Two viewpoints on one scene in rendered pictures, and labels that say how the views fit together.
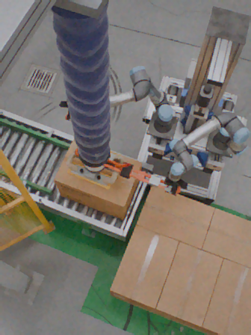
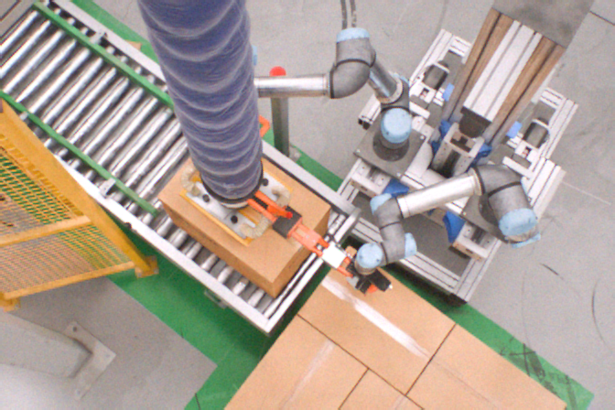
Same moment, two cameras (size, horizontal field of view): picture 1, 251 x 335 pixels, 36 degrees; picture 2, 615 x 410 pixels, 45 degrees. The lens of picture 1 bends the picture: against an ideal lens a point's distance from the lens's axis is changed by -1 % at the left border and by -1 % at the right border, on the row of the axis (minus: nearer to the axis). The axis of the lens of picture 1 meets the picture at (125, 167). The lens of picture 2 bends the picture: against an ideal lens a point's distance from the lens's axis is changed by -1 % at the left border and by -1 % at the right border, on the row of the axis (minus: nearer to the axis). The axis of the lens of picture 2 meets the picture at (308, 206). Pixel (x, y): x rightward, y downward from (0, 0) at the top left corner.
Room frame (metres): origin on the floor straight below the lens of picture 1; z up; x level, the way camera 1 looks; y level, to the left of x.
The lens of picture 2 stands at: (0.39, -0.27, 3.91)
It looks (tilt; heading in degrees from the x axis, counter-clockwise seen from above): 74 degrees down; 16
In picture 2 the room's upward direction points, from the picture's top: 3 degrees clockwise
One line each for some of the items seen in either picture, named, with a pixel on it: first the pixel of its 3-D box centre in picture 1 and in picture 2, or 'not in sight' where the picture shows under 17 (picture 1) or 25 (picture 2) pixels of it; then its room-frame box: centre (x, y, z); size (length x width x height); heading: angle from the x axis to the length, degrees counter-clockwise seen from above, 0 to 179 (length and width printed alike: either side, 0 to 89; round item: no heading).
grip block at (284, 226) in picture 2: (126, 170); (286, 221); (1.05, -0.01, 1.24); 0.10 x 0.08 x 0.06; 161
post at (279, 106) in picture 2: not in sight; (280, 122); (1.70, 0.25, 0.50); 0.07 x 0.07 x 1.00; 71
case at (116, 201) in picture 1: (99, 179); (246, 214); (1.15, 0.21, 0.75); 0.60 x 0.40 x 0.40; 72
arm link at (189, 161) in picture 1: (187, 161); (395, 243); (1.02, -0.40, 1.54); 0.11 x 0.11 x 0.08; 36
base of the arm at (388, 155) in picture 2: (163, 122); (392, 139); (1.55, -0.29, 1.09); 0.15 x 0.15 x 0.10
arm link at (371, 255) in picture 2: (177, 170); (369, 257); (0.95, -0.33, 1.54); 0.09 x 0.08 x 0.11; 126
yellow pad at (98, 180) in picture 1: (90, 174); (220, 210); (1.05, 0.26, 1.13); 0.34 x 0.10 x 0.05; 71
